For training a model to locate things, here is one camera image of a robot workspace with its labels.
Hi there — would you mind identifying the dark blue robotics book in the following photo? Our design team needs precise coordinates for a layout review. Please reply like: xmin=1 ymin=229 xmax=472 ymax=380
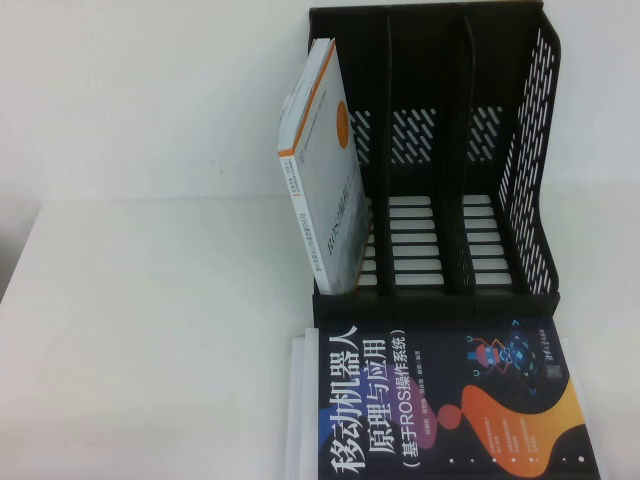
xmin=312 ymin=315 xmax=606 ymax=480

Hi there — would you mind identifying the white and orange book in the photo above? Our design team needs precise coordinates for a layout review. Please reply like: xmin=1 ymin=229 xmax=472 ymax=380
xmin=276 ymin=37 xmax=374 ymax=297

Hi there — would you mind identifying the black plastic book stand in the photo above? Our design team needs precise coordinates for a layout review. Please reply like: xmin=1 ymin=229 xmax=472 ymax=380
xmin=307 ymin=5 xmax=564 ymax=326

